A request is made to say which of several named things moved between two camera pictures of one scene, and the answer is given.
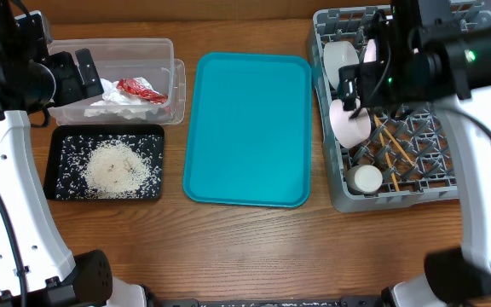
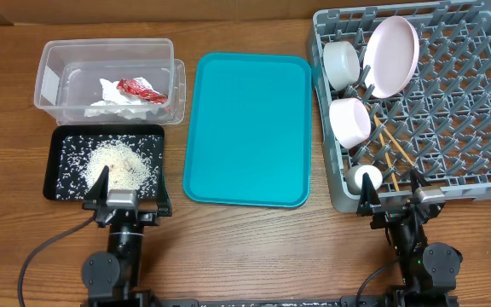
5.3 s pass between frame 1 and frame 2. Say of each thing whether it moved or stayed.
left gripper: moved
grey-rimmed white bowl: stayed
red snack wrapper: stayed
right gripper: moved
